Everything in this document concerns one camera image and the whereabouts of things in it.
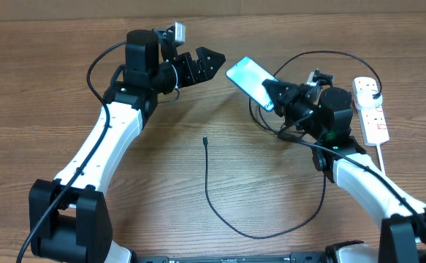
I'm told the blue Samsung Galaxy smartphone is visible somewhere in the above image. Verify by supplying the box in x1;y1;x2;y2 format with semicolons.
226;56;278;112

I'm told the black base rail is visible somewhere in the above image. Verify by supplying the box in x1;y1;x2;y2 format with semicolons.
135;251;332;263

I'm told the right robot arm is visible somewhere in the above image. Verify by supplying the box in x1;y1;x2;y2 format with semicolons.
263;80;426;262

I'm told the white charger plug adapter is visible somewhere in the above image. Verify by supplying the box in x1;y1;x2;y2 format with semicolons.
354;90;383;110

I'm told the black USB charging cable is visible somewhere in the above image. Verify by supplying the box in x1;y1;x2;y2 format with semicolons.
202;50;383;240

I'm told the white power strip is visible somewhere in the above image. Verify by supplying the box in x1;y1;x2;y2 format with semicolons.
352;77;389;146

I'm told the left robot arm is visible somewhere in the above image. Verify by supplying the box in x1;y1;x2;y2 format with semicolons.
22;23;226;262

